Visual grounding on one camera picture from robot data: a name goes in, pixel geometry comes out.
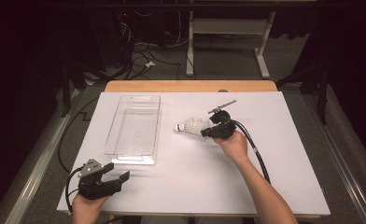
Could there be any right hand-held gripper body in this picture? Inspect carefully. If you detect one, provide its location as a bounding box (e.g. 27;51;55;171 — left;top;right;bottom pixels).
207;99;238;140

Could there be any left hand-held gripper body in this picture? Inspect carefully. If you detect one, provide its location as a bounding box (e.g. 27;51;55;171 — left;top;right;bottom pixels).
77;158;123;201

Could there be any person's right hand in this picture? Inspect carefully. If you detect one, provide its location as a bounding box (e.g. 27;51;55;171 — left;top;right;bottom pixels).
212;130;249;165

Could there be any person's left hand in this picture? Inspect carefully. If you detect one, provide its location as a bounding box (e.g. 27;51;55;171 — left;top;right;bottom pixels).
71;194;110;224

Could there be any clear plastic storage bin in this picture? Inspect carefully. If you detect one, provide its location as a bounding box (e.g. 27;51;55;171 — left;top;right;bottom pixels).
104;94;162;166

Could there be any wooden table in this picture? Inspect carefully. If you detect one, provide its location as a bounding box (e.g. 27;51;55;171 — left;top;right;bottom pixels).
105;79;278;93

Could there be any white table cover board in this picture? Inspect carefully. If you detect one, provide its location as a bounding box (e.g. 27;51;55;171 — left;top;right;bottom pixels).
56;91;331;217

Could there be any black metal stand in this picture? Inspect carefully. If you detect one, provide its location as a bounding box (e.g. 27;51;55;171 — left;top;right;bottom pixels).
59;62;89;118
277;62;330;125

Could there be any dark computer tower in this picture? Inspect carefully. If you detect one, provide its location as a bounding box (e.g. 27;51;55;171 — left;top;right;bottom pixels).
91;8;135;68

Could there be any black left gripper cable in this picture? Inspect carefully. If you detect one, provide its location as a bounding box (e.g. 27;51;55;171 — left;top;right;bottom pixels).
65;166;86;215

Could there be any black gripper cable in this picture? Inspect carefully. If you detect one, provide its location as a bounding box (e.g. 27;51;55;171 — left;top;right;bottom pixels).
232;120;272;185
65;166;86;215

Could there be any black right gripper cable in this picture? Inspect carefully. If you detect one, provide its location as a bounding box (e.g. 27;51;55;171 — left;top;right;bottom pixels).
232;120;272;185

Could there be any black floor cable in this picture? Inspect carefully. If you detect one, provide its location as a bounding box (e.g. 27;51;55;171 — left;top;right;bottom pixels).
58;96;100;174

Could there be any aluminium rail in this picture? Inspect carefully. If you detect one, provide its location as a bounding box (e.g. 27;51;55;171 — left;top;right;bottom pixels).
3;90;79;224
302;92;366;224

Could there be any white metal desk frame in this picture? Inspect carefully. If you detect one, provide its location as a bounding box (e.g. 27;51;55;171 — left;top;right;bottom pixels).
185;10;277;79

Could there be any bundle of floor cables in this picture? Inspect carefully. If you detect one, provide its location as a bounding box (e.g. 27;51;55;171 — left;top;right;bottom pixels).
119;12;185;80

